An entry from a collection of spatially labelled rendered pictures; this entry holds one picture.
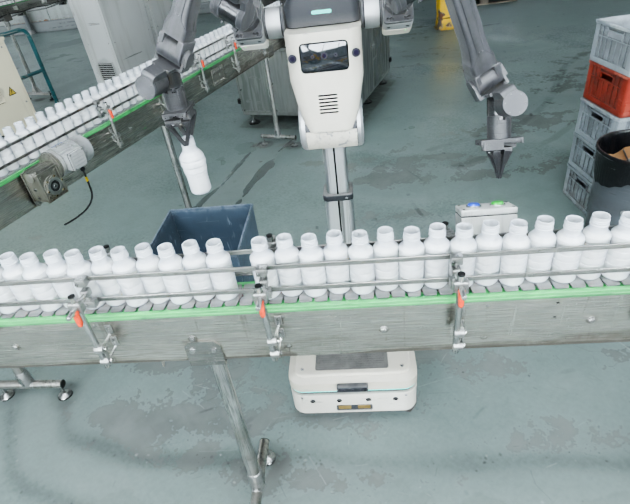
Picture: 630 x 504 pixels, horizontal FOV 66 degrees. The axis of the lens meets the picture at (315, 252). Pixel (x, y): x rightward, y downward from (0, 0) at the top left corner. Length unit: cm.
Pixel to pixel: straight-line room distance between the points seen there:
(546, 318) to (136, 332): 104
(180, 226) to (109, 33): 524
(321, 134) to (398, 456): 127
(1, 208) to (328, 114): 149
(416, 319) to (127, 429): 157
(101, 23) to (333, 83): 558
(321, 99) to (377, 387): 113
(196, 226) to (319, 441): 101
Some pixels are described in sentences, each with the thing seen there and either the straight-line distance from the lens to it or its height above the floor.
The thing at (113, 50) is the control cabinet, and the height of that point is 63.
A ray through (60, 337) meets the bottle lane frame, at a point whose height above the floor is 93.
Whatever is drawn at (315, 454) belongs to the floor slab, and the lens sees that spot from 212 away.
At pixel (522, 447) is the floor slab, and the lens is 218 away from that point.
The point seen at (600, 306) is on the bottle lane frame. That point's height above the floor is 95.
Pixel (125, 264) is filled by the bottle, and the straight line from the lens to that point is 128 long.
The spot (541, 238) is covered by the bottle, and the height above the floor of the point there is 113.
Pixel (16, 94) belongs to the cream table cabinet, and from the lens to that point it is 539.
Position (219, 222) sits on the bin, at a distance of 183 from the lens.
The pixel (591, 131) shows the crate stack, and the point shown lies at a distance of 345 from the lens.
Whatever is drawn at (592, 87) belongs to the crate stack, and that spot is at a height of 74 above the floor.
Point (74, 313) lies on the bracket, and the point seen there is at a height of 108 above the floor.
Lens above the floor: 179
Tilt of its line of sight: 35 degrees down
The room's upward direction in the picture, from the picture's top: 8 degrees counter-clockwise
